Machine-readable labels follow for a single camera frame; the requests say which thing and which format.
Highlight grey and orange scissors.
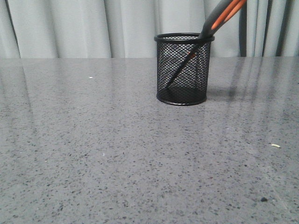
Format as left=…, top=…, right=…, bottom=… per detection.
left=166, top=0, right=246, bottom=88

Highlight grey curtain backdrop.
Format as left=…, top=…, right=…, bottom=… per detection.
left=0, top=0, right=299, bottom=58

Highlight black mesh pen bucket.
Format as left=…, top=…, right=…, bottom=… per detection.
left=154, top=33, right=214, bottom=106

